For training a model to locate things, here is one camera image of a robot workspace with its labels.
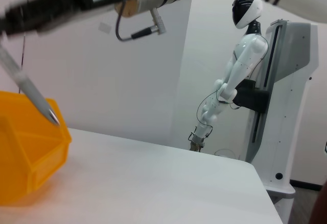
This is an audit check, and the dark brown blurry object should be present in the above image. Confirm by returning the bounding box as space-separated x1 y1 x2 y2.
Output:
309 182 327 224

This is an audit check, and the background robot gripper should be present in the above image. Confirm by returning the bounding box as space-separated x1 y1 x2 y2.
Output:
188 131 206 152

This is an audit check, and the grey ballpoint pen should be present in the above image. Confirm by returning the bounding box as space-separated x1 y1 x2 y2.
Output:
0 44 61 127

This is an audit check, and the thin dark hanging cord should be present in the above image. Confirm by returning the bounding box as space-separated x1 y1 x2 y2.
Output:
18 0 32 94

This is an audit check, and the background white robot column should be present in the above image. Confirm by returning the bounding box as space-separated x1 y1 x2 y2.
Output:
245 19 320 223

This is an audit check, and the small white wall sticker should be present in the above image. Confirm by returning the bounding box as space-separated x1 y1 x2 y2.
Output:
98 21 112 34

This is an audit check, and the background robot head black white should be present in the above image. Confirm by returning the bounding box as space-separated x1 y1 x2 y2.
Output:
231 0 264 30

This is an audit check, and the yellow plastic bin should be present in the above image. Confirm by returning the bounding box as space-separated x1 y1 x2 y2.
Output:
0 90 73 207

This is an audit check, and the right arm gripper cable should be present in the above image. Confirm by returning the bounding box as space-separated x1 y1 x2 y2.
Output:
114 3 168 42

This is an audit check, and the background robot white torso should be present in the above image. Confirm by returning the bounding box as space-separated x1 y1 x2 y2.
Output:
232 21 269 82

